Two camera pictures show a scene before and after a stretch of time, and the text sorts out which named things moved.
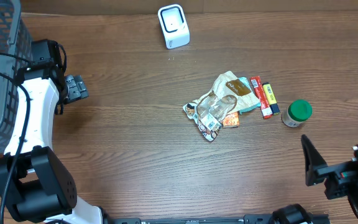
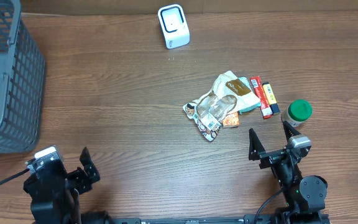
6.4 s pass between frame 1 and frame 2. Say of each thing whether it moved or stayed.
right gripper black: moved
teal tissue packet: stayed
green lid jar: stayed
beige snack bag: stayed
